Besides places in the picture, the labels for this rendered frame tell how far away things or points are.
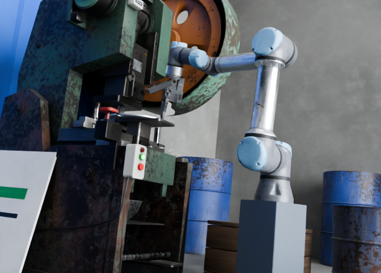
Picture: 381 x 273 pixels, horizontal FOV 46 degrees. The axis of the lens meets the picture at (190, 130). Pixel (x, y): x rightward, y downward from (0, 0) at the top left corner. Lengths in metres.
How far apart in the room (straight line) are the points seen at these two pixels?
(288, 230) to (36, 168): 1.13
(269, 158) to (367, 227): 0.74
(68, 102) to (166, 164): 0.56
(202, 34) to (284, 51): 0.91
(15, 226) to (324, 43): 4.26
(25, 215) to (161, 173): 0.62
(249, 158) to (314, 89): 3.80
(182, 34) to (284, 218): 1.34
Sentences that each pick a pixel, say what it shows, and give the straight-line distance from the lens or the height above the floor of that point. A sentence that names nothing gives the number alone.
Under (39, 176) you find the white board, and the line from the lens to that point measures 2.08.
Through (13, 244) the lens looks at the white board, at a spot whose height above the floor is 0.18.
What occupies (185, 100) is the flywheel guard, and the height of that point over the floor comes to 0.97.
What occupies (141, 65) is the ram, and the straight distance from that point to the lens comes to 2.26.
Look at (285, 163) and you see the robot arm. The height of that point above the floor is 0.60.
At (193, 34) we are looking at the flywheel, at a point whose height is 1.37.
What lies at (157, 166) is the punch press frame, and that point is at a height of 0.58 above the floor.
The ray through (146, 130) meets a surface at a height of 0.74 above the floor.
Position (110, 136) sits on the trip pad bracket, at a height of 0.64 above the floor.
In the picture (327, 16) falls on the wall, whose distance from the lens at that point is 5.64.
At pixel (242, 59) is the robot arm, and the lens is 1.93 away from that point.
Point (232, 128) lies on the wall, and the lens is 5.59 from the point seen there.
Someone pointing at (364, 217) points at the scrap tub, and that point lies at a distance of 2.20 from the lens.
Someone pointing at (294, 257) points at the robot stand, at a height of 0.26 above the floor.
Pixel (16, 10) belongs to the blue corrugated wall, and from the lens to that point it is 3.34.
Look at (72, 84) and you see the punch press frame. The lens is 2.25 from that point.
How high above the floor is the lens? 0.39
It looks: 10 degrees up
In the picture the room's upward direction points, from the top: 5 degrees clockwise
